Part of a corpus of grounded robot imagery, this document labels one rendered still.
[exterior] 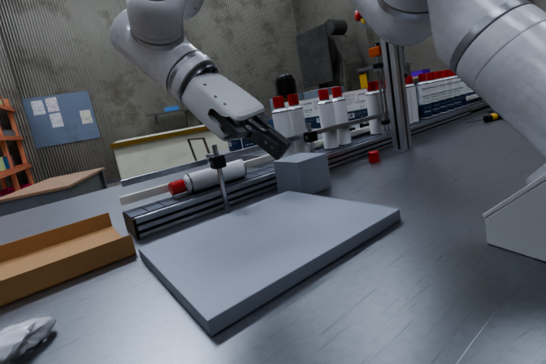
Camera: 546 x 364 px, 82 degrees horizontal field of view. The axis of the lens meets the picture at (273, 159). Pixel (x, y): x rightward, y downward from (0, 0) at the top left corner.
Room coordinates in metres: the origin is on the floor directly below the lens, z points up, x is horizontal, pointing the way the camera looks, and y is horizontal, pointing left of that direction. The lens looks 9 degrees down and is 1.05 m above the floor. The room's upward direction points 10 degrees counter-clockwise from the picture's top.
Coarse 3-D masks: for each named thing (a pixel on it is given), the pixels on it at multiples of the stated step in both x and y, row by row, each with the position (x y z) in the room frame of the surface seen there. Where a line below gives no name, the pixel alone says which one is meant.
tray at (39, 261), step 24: (96, 216) 0.76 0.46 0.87; (24, 240) 0.68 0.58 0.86; (48, 240) 0.70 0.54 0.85; (72, 240) 0.71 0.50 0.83; (96, 240) 0.68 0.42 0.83; (120, 240) 0.56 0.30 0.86; (0, 264) 0.64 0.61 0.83; (24, 264) 0.61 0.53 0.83; (48, 264) 0.49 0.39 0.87; (72, 264) 0.51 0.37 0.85; (96, 264) 0.53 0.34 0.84; (0, 288) 0.46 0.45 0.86; (24, 288) 0.47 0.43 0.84
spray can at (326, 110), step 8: (320, 96) 1.07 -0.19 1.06; (328, 96) 1.07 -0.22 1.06; (320, 104) 1.06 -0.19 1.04; (328, 104) 1.05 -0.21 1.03; (320, 112) 1.07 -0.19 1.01; (328, 112) 1.05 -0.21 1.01; (320, 120) 1.07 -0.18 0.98; (328, 120) 1.05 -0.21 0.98; (328, 136) 1.06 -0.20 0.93; (336, 136) 1.06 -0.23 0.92; (328, 144) 1.06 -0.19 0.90; (336, 144) 1.06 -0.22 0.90
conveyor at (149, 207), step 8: (448, 112) 1.53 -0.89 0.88; (424, 120) 1.39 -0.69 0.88; (368, 136) 1.20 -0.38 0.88; (376, 136) 1.17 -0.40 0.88; (352, 144) 1.10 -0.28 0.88; (320, 152) 1.05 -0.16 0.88; (328, 152) 1.02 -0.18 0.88; (264, 168) 0.94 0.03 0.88; (272, 168) 0.91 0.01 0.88; (248, 176) 0.86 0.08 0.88; (256, 176) 0.84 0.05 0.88; (232, 184) 0.80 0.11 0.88; (200, 192) 0.78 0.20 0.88; (208, 192) 0.76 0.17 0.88; (160, 200) 0.77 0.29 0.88; (168, 200) 0.75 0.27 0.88; (176, 200) 0.73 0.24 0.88; (184, 200) 0.72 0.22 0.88; (136, 208) 0.73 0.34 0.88; (144, 208) 0.71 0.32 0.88; (152, 208) 0.70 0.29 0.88; (160, 208) 0.69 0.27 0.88; (128, 216) 0.68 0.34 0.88; (136, 216) 0.66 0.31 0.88
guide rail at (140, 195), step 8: (360, 128) 1.22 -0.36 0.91; (368, 128) 1.25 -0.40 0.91; (320, 144) 1.09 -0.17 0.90; (248, 160) 0.93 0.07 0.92; (256, 160) 0.94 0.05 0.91; (264, 160) 0.95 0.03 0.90; (136, 192) 0.74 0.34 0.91; (144, 192) 0.75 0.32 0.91; (152, 192) 0.76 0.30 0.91; (160, 192) 0.77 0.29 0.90; (120, 200) 0.71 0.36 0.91; (128, 200) 0.72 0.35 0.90; (136, 200) 0.73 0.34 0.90
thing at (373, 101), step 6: (372, 84) 1.21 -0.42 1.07; (372, 90) 1.21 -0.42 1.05; (366, 96) 1.22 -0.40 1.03; (372, 96) 1.21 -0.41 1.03; (378, 96) 1.21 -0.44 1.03; (366, 102) 1.23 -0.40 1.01; (372, 102) 1.21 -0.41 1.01; (378, 102) 1.21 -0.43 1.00; (372, 108) 1.21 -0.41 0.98; (378, 108) 1.20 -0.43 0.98; (372, 114) 1.21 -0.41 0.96; (372, 120) 1.21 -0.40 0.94; (378, 120) 1.20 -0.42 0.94; (372, 126) 1.21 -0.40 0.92; (378, 126) 1.20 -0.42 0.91; (372, 132) 1.22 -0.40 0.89; (378, 132) 1.20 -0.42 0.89
